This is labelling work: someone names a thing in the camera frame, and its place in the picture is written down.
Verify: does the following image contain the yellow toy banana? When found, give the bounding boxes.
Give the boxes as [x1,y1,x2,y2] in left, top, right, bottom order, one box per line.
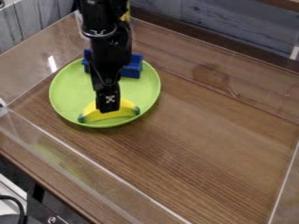
[77,98,140,123]

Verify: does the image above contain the black cable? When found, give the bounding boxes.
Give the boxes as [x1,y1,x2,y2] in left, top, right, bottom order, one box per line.
[0,194,27,224]

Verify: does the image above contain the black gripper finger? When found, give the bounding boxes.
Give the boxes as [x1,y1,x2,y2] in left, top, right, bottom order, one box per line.
[94,84,120,113]

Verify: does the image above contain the black box with knob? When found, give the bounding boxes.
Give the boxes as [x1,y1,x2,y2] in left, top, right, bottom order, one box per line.
[25,198,90,224]

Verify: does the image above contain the blue plastic block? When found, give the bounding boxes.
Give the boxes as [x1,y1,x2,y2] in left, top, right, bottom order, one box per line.
[81,48,144,79]

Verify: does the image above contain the green round plate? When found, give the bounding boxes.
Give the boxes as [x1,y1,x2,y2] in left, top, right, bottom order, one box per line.
[49,59,161,129]

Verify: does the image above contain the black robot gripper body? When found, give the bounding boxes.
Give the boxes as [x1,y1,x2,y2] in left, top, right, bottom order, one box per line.
[89,30,132,91]

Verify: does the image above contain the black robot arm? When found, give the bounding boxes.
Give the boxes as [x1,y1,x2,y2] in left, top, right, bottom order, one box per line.
[77,0,132,113]

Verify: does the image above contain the clear acrylic tray enclosure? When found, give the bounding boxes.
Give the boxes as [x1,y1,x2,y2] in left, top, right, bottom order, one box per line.
[0,17,299,224]

